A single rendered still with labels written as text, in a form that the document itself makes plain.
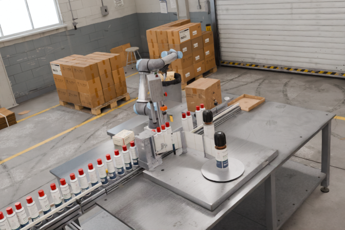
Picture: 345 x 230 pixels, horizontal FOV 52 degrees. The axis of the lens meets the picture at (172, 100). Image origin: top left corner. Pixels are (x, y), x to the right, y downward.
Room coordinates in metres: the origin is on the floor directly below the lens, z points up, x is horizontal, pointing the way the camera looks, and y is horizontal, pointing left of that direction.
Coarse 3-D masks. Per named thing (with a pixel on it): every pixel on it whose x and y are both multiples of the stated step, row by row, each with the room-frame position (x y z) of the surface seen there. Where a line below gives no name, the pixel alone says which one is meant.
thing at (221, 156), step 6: (216, 132) 2.16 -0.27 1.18; (222, 132) 2.15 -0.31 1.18; (216, 138) 2.13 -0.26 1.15; (222, 138) 2.11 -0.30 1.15; (216, 144) 2.13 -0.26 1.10; (222, 144) 2.11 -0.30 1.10; (216, 150) 2.13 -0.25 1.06; (222, 150) 2.11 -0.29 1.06; (216, 156) 2.13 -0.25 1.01; (222, 156) 2.11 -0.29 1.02; (216, 162) 2.14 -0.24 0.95; (222, 162) 2.11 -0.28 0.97; (222, 168) 2.11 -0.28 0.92; (228, 168) 2.13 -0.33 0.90
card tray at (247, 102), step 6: (240, 96) 3.52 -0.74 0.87; (246, 96) 3.54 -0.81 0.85; (252, 96) 3.49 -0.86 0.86; (234, 102) 3.45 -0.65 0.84; (240, 102) 3.43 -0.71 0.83; (246, 102) 3.41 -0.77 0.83; (252, 102) 3.39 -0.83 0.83; (258, 102) 3.30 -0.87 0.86; (246, 108) 3.25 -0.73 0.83; (252, 108) 3.22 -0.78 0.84
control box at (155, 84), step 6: (150, 78) 2.67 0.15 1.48; (156, 78) 2.65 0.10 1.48; (150, 84) 2.62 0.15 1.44; (156, 84) 2.62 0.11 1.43; (150, 90) 2.62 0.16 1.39; (156, 90) 2.62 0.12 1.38; (162, 90) 2.63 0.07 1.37; (150, 96) 2.71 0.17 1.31; (156, 96) 2.62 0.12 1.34; (162, 96) 2.63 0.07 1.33
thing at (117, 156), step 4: (116, 152) 2.27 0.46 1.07; (116, 156) 2.27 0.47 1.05; (120, 156) 2.28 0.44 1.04; (116, 160) 2.27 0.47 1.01; (120, 160) 2.27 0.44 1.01; (116, 164) 2.27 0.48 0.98; (120, 164) 2.27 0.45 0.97; (120, 168) 2.26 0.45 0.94; (120, 172) 2.26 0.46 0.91; (124, 172) 2.29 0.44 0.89
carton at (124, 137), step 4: (120, 132) 2.96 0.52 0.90; (124, 132) 2.95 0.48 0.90; (128, 132) 2.94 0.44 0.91; (132, 132) 2.94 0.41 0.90; (116, 136) 2.90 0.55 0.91; (120, 136) 2.89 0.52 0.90; (124, 136) 2.87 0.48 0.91; (128, 136) 2.89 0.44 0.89; (132, 136) 2.93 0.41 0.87; (116, 140) 2.87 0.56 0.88; (120, 140) 2.84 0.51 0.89; (124, 140) 2.84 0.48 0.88; (128, 140) 2.88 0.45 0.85; (116, 144) 2.88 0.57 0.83; (120, 144) 2.84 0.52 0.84; (124, 144) 2.84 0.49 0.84
